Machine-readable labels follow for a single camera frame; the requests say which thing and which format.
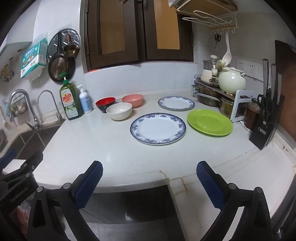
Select dark perforated skimmer pan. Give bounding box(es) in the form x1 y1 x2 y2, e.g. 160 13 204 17
48 32 70 80

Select brown wooden framed window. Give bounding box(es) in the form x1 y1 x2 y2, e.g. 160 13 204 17
80 0 195 73

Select black kitchen scissors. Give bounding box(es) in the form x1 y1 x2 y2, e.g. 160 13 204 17
257 94 273 116

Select white wire rack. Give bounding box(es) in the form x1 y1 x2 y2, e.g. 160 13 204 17
182 10 237 35

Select steel handled knife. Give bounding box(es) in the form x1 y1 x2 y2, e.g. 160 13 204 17
262 59 270 95
270 64 277 100

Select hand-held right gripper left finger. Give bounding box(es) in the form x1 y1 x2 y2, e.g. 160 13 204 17
23 160 104 241

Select steel pot with glass lid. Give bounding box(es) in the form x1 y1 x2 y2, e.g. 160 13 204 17
203 55 220 70

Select white plastic pot rack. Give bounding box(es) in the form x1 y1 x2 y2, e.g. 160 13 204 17
191 74 256 123

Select thin steel faucet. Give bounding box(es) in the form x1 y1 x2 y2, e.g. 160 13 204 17
38 90 66 124

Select steel saucepan with long handle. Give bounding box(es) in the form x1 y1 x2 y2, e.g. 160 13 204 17
218 96 236 117

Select white pump bottle blue label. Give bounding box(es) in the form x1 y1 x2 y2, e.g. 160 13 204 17
77 84 92 114

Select brown cutting board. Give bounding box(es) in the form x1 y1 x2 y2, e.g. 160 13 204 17
275 40 296 149

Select tall steel faucet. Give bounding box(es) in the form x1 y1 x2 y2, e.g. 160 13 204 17
8 89 43 130

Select perforated steel steamer tray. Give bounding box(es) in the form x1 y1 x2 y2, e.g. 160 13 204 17
47 28 81 63

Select wire basket with scrubbers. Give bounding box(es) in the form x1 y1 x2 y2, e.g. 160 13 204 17
9 98 29 116

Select steel sink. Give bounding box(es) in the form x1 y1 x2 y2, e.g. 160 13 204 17
0 125 60 160

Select steel pot with loop handles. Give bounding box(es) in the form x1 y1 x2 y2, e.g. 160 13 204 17
192 85 222 107

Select black knife block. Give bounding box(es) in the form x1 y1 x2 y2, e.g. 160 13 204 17
249 94 285 151

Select brass ladle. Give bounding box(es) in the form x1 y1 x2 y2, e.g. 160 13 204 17
63 34 80 58

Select white ladle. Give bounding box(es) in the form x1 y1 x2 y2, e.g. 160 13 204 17
222 32 232 65

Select cream white bowl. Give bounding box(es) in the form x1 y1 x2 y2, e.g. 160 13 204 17
106 102 133 121

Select cream pot with steel handle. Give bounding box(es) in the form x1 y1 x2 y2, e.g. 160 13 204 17
200 67 220 84

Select blue floral white plate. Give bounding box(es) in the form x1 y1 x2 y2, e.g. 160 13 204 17
130 113 187 146
158 96 195 111

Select pink bowl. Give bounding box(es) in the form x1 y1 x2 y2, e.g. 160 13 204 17
122 94 144 108

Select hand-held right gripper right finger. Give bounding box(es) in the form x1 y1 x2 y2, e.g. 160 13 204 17
196 161 272 241

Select green dish soap bottle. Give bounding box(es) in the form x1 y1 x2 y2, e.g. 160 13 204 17
59 76 84 120

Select small hanging kitchen tool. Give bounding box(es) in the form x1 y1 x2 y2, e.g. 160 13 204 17
0 57 15 83

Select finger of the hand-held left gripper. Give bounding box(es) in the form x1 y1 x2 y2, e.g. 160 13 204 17
2 151 44 181
0 149 16 168

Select black frying pan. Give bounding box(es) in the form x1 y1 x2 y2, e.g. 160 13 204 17
50 58 76 83

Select red and black bowl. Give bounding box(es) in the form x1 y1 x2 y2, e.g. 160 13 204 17
95 97 116 113

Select glass jar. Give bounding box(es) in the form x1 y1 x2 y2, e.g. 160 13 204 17
244 98 260 130

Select green plate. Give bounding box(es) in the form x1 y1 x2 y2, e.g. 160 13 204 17
187 109 233 137

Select cream kettle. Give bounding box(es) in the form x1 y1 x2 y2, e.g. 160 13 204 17
218 67 247 95

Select box of plastic bags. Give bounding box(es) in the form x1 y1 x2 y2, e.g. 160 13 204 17
20 32 48 81

